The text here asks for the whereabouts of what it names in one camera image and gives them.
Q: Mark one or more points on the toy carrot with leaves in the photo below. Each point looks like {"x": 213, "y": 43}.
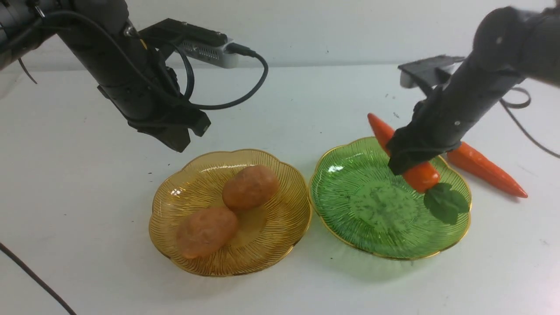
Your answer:
{"x": 466, "y": 158}

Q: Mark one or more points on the toy potato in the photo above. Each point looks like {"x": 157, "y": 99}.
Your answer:
{"x": 250, "y": 188}
{"x": 205, "y": 231}

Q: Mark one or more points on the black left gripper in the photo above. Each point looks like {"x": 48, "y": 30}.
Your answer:
{"x": 149, "y": 114}

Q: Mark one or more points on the amber ribbed plastic plate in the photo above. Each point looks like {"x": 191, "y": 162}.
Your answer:
{"x": 266, "y": 234}

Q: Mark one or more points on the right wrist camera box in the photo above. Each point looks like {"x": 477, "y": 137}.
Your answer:
{"x": 428, "y": 73}

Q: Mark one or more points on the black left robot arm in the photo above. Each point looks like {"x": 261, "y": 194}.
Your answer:
{"x": 129, "y": 73}

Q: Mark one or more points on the green ribbed plastic plate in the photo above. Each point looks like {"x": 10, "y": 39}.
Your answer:
{"x": 364, "y": 205}

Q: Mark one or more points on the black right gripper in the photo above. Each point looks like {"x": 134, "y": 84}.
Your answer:
{"x": 421, "y": 139}

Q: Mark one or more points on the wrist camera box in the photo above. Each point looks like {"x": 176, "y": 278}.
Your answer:
{"x": 428, "y": 73}
{"x": 196, "y": 42}

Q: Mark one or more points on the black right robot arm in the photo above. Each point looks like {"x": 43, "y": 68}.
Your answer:
{"x": 509, "y": 45}

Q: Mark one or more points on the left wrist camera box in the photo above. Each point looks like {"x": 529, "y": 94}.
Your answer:
{"x": 196, "y": 42}

